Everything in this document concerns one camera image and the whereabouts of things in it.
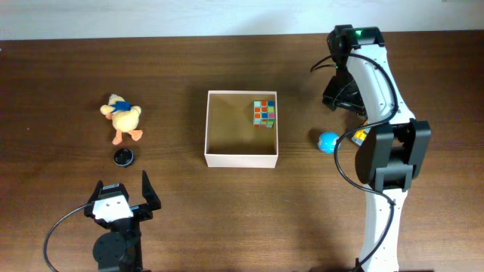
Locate pink open box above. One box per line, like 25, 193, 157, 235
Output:
204, 90, 279, 168

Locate yellow plush duck toy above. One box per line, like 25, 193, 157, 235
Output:
100, 94, 143, 145

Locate multicoloured puzzle cube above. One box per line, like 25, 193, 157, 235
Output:
253, 100, 276, 128

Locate black round knob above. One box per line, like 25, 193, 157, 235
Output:
113, 148, 135, 168

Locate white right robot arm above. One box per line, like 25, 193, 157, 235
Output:
322, 25, 431, 271

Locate blue number ten ball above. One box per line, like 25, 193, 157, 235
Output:
318, 131, 339, 154

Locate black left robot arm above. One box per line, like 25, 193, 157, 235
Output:
84, 172, 161, 272

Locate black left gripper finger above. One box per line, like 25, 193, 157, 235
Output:
142, 170, 161, 210
87, 181, 104, 204

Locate yellow grey toy dump truck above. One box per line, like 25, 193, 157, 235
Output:
352, 128, 370, 146

